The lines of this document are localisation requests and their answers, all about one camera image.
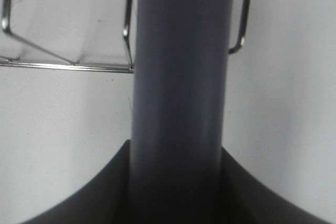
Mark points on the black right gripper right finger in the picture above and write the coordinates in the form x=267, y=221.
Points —
x=244, y=199

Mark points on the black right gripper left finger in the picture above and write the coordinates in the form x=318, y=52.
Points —
x=99, y=200

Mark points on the grey hand brush black bristles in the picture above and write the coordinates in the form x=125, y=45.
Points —
x=178, y=105

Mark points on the chrome wire dish rack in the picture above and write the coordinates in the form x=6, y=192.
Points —
x=119, y=36

